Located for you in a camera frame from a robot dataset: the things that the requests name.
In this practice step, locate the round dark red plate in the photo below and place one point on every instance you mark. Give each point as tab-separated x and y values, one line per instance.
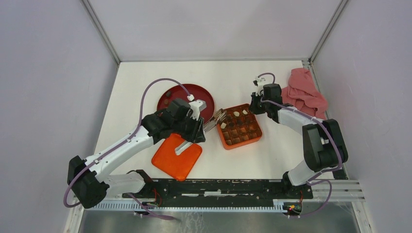
197	91

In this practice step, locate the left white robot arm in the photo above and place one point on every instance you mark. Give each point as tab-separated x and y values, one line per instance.
91	179

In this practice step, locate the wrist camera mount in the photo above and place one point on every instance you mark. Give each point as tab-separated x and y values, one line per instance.
197	106
259	82

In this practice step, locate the orange box lid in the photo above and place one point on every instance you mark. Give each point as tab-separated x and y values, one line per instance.
178	166

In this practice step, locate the metal serving tongs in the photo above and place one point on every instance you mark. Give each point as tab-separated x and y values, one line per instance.
216	119

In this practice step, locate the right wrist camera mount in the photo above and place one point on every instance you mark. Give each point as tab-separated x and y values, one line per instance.
259	82

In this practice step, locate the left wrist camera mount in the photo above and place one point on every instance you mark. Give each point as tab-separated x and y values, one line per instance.
197	106

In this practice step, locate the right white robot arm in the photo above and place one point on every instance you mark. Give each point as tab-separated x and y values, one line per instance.
324	149

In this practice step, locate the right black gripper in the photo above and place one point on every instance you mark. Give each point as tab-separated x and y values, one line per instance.
252	108

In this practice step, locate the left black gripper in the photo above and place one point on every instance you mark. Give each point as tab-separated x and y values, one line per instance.
197	135

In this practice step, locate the orange compartment chocolate box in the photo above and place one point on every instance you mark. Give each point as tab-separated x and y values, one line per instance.
239	131

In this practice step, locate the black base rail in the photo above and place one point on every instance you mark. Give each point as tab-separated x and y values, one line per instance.
221	193

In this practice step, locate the pink cloth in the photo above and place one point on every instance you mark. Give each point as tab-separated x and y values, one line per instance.
302	93

